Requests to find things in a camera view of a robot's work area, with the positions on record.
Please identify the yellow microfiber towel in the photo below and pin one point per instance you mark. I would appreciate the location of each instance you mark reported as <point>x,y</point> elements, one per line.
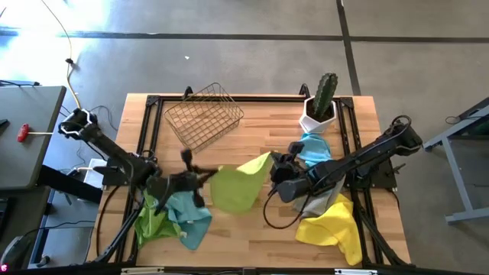
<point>332,229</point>

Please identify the lime microfiber towel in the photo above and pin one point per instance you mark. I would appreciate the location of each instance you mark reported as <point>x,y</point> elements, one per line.
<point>237,187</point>

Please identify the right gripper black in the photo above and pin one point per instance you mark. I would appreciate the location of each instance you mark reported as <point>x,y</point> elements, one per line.
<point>284,168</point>

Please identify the grey microfiber towel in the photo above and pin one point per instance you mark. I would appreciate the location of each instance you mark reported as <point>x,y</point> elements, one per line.
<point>321,202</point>

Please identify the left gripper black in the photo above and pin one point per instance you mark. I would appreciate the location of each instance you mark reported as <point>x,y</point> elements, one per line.
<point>183,180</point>

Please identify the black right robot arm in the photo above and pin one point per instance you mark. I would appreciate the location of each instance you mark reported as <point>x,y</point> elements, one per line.
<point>363,156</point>

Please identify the green cactus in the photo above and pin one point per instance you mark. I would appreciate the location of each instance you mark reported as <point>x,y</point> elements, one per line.
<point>325,93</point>

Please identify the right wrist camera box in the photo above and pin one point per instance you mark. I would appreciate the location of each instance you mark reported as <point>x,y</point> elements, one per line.
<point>296,149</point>

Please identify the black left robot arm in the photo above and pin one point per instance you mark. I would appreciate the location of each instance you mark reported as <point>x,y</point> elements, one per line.
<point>111,149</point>

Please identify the grey side table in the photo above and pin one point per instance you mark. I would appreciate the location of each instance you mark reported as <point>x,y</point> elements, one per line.
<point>26,133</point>

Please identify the grey metal table frame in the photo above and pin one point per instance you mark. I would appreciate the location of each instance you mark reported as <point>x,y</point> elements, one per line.
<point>456,175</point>

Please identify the white power box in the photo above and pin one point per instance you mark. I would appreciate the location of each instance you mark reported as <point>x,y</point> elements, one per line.
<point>89,175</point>

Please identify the green microfiber towel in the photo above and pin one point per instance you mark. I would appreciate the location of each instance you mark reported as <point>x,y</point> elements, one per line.
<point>153,225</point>

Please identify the blue microfiber towel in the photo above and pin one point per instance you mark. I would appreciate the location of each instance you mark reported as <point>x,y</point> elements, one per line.
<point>315,151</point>
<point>193,221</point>

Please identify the white faceted plant pot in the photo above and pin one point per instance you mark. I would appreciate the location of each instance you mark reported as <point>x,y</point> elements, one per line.
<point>315,124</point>

